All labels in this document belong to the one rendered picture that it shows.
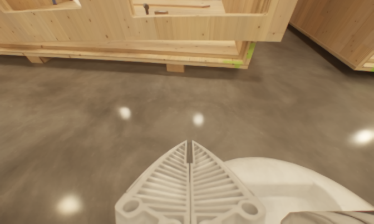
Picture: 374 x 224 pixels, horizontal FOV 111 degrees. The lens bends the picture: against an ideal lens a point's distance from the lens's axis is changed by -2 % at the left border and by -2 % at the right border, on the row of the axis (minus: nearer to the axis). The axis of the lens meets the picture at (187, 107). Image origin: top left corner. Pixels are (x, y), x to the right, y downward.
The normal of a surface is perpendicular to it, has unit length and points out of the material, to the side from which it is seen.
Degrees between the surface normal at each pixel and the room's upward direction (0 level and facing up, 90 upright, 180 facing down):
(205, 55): 90
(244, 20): 90
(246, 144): 0
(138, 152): 0
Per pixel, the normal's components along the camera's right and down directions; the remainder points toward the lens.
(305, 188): -0.02, 0.41
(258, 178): 0.00, -0.70
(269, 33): -0.13, 0.71
